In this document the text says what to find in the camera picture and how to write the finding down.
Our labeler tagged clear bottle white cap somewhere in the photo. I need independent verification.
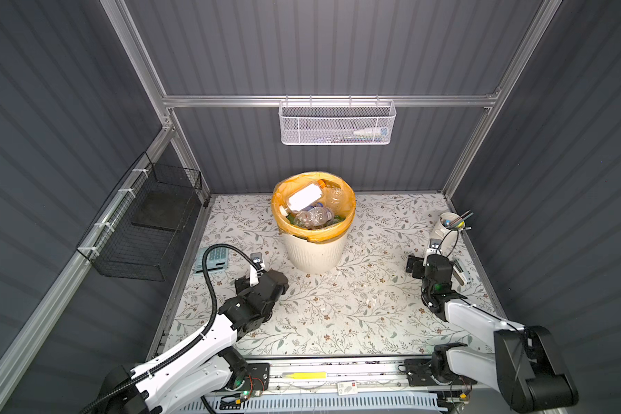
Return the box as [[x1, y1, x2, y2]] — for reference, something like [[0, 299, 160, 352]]
[[324, 187, 345, 214]]

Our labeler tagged blue label water bottle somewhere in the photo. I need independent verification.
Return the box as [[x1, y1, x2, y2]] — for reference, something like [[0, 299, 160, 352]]
[[293, 205, 335, 229]]

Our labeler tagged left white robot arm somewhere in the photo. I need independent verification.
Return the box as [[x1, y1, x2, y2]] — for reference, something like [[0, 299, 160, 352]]
[[82, 248, 289, 413]]

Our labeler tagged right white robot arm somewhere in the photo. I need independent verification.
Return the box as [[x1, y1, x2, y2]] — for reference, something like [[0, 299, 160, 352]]
[[403, 254, 580, 413]]

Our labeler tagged cream ribbed waste bin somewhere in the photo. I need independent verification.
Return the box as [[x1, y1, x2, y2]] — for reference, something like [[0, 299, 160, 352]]
[[280, 232, 348, 274]]

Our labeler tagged orange plastic bin liner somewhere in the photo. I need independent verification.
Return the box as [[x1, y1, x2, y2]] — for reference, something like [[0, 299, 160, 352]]
[[271, 172, 357, 243]]

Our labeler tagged white teal stapler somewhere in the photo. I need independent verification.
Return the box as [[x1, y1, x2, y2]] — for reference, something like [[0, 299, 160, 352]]
[[452, 259, 472, 286]]

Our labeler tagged white pencil cup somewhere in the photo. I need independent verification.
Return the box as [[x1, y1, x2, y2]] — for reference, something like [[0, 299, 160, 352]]
[[431, 210, 473, 247]]

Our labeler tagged teal desk calculator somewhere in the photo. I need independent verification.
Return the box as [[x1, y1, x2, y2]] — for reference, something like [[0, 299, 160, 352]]
[[193, 248, 229, 274]]

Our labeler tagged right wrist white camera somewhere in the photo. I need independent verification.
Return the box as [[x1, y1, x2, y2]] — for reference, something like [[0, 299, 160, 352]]
[[426, 238, 443, 255]]

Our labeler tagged wrist white camera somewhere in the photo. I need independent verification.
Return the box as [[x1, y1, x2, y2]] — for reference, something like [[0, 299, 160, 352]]
[[426, 238, 443, 255], [248, 253, 265, 287]]

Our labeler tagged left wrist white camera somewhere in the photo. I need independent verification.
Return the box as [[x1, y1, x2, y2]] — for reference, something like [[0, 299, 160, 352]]
[[248, 253, 265, 287]]

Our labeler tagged yellow tool on rail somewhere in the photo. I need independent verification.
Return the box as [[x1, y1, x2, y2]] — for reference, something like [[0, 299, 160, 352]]
[[283, 372, 327, 381]]

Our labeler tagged black wire side basket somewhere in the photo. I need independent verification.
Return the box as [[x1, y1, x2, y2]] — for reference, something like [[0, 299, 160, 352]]
[[77, 157, 203, 282]]

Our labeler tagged white wire wall basket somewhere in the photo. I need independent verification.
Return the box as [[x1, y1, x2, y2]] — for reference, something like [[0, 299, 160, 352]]
[[278, 99, 397, 146]]

